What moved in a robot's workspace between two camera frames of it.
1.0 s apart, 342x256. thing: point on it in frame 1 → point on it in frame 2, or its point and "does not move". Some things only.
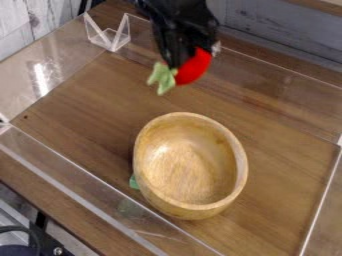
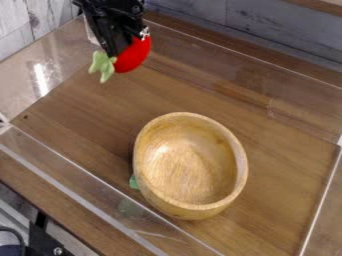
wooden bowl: (190, 164) does not move
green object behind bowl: (133, 183) does not move
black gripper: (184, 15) → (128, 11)
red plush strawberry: (187, 73) → (128, 59)
